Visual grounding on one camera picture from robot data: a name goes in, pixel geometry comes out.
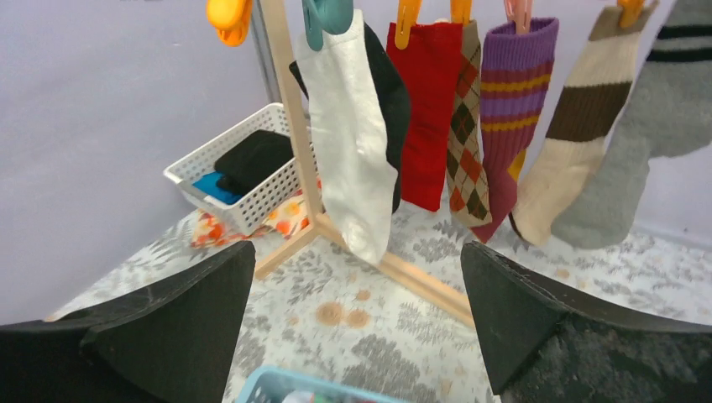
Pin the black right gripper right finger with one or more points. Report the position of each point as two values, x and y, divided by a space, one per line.
544 341

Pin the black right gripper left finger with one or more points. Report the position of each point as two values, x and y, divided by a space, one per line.
170 341

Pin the white sock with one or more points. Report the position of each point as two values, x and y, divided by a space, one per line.
348 133

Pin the teal clothes peg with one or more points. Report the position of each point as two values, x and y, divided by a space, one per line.
331 16

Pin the blue plastic sock basket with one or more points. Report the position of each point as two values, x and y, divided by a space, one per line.
272 384

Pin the orange floral cloth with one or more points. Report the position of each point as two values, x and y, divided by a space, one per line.
287 219

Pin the blue folded garment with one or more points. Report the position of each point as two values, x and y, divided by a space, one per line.
208 183

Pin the argyle hanging sock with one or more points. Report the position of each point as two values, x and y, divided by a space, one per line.
468 188

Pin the white plastic laundry basket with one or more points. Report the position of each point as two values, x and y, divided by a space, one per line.
255 204

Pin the black folded garment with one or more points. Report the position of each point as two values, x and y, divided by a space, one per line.
254 159

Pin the cream brown hanging sock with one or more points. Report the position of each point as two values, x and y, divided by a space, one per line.
593 95

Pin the grey hanging sock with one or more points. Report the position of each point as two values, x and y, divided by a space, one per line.
668 115

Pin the purple striped hanging sock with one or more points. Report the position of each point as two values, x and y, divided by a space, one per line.
515 73

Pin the black hanging sock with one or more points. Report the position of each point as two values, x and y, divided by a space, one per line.
394 101

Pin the red hanging sock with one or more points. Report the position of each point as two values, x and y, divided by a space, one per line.
429 67

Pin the orange clothes peg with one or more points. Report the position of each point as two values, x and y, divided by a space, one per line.
231 19

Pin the wooden clothes rack frame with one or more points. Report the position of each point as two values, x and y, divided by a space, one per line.
417 281

